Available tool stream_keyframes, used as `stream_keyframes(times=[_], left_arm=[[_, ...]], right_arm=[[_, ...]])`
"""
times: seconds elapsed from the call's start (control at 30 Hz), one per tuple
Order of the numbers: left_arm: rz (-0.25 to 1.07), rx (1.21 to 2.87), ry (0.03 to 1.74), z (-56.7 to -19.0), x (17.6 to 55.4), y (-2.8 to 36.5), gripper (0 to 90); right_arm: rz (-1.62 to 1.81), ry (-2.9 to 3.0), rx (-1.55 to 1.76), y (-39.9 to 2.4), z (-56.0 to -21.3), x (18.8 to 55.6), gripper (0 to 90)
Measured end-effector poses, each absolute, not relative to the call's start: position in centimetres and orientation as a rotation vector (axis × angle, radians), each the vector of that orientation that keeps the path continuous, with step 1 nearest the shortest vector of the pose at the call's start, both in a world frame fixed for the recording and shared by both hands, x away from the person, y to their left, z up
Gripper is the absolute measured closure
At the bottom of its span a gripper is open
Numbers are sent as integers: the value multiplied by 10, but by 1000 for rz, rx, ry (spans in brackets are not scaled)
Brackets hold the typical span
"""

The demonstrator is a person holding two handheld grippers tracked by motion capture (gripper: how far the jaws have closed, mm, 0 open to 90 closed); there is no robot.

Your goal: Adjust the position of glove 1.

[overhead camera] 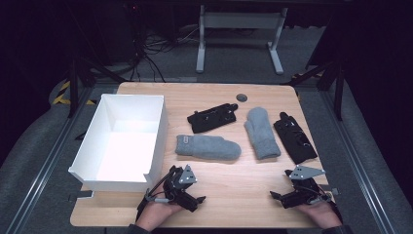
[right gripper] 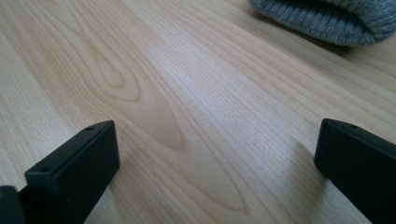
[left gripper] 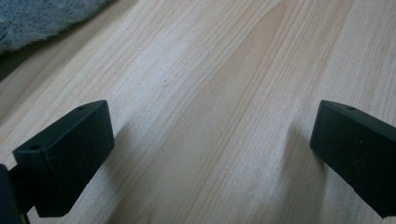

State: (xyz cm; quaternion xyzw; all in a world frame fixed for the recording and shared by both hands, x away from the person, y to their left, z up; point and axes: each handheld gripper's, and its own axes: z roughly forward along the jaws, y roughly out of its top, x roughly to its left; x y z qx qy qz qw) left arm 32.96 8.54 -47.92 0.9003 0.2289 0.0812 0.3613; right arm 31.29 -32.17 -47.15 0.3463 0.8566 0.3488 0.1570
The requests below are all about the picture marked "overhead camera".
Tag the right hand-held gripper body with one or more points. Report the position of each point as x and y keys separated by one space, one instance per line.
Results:
x=303 y=195

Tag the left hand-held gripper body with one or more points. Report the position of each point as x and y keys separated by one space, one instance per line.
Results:
x=177 y=191

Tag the grey mitten with small label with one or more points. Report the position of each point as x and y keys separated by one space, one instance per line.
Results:
x=207 y=148

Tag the black glove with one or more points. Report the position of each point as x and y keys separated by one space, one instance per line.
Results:
x=295 y=139
x=211 y=118

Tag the white box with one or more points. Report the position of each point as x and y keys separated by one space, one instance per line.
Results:
x=123 y=156

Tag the person's right hand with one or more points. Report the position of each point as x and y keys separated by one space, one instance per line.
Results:
x=321 y=214

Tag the person's left hand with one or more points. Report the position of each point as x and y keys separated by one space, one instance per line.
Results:
x=156 y=214

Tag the grey round table grommet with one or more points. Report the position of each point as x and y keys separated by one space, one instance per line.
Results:
x=241 y=97

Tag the black metal stand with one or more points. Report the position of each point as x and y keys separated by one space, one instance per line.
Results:
x=339 y=97
x=73 y=91

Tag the yellow black hazard tape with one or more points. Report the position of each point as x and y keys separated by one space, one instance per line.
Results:
x=61 y=97

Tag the black computer tower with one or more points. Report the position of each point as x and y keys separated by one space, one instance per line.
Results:
x=120 y=32

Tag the grey table edge bracket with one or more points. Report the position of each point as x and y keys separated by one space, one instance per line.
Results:
x=332 y=190
x=81 y=195

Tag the grey metal floor rail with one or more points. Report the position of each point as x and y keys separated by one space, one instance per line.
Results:
x=357 y=162
x=48 y=161

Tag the white metal desk frame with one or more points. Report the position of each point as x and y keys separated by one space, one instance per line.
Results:
x=240 y=20

